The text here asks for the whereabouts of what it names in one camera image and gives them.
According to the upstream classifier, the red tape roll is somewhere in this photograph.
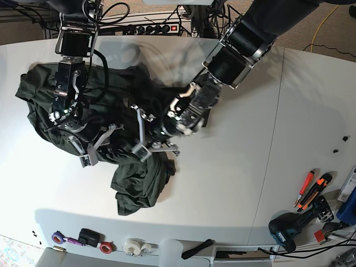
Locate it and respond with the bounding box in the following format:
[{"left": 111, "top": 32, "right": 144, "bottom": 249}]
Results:
[{"left": 100, "top": 242, "right": 114, "bottom": 254}]

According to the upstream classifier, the red square tag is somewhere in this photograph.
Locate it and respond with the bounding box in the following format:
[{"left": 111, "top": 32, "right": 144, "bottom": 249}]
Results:
[{"left": 314, "top": 229, "right": 326, "bottom": 243}]

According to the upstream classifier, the black power strip red switch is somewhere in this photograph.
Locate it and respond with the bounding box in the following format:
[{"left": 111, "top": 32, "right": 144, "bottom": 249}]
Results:
[{"left": 121, "top": 24, "right": 179, "bottom": 36}]

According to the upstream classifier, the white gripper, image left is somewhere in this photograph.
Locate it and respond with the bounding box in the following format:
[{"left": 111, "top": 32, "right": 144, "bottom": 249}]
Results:
[{"left": 67, "top": 123, "right": 124, "bottom": 167}]

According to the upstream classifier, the black action camera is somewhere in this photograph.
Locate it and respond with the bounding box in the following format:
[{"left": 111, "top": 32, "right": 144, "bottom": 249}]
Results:
[{"left": 78, "top": 228, "right": 101, "bottom": 248}]

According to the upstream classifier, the teal black cordless drill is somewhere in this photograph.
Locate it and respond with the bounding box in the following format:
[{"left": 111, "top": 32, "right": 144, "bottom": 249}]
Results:
[{"left": 268, "top": 196, "right": 334, "bottom": 253}]

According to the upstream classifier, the yellow cable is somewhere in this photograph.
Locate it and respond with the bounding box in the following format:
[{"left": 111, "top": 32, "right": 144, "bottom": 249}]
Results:
[{"left": 310, "top": 4, "right": 340, "bottom": 53}]

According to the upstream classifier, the black robot arm, image left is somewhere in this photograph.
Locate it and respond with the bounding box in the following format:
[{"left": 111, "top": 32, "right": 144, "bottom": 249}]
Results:
[{"left": 47, "top": 1, "right": 124, "bottom": 167}]

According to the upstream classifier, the purple tape roll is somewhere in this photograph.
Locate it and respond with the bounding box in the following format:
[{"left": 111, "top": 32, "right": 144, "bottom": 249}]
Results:
[{"left": 51, "top": 231, "right": 66, "bottom": 244}]

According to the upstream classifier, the orange black utility knife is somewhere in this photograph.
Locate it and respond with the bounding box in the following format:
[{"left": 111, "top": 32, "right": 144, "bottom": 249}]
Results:
[{"left": 296, "top": 173, "right": 333, "bottom": 212}]

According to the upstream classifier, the white plastic cup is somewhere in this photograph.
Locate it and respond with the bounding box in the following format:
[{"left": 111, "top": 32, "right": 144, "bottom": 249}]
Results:
[{"left": 159, "top": 239, "right": 184, "bottom": 267}]

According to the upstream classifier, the dark green t-shirt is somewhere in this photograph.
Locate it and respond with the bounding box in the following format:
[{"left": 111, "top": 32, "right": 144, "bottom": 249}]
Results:
[{"left": 16, "top": 63, "right": 181, "bottom": 216}]

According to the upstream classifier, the blue box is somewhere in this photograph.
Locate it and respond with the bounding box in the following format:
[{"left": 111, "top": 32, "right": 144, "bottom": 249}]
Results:
[{"left": 337, "top": 189, "right": 356, "bottom": 226}]

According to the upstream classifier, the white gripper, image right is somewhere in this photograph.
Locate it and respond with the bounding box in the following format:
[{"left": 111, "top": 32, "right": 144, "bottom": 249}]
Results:
[{"left": 130, "top": 104, "right": 180, "bottom": 162}]

